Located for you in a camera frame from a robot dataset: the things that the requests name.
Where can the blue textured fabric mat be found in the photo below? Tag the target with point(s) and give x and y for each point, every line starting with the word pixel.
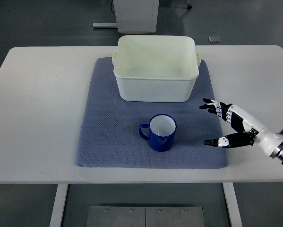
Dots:
pixel 109 135

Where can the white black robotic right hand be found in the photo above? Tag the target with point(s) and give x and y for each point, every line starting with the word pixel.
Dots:
pixel 249 130

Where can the left white table leg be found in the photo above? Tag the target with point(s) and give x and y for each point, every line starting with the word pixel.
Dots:
pixel 59 205

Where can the blue mug white inside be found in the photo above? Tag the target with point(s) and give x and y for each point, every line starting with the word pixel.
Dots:
pixel 159 132

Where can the white cabinet pedestal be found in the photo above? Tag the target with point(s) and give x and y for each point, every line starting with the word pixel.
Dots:
pixel 133 16

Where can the right white table leg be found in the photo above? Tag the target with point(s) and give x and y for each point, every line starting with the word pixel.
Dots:
pixel 232 205

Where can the white table leg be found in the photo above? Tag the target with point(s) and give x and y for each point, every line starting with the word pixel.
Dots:
pixel 59 205
pixel 232 205

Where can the small grey floor hatch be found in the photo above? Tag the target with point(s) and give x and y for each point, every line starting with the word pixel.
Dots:
pixel 214 39

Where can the metal floor plate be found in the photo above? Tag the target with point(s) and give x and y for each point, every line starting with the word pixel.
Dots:
pixel 151 216

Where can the white plastic storage box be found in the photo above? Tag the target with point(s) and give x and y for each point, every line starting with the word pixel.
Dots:
pixel 155 68

